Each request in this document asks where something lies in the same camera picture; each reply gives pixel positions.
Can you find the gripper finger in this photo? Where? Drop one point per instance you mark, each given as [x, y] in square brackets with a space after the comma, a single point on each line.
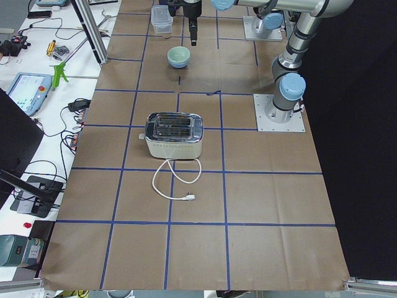
[193, 38]

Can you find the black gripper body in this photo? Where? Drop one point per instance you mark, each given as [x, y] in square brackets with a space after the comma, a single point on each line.
[191, 10]

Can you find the green bowl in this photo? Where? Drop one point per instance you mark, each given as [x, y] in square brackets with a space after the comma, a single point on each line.
[178, 54]

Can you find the blue bowl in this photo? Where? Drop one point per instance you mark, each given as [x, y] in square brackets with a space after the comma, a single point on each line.
[179, 64]

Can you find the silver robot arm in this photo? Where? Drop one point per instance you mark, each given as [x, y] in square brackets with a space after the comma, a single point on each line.
[289, 85]
[267, 21]

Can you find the clear plastic food container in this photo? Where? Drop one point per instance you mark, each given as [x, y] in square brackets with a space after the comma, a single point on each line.
[161, 19]

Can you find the white chrome toaster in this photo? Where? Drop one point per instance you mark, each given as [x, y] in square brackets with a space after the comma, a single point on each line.
[174, 135]

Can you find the black power adapter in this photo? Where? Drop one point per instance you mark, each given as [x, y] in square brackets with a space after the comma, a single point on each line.
[79, 104]

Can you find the black smartphone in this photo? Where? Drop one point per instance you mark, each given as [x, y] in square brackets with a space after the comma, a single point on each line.
[39, 14]

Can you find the blue teach pendant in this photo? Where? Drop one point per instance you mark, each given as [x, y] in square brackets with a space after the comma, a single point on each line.
[29, 90]

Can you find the black monitor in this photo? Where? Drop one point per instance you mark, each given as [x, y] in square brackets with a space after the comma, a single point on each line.
[20, 139]

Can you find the green electrical box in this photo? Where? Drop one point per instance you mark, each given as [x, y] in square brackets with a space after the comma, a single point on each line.
[20, 251]

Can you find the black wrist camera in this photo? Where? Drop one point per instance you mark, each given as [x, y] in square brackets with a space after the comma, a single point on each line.
[173, 6]

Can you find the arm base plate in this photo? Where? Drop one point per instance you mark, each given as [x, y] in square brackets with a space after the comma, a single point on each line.
[271, 119]
[275, 36]

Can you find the aluminium frame post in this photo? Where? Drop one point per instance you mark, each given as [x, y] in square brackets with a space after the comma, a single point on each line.
[89, 25]

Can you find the yellow handled tool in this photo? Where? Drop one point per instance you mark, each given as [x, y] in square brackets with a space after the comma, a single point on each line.
[51, 48]

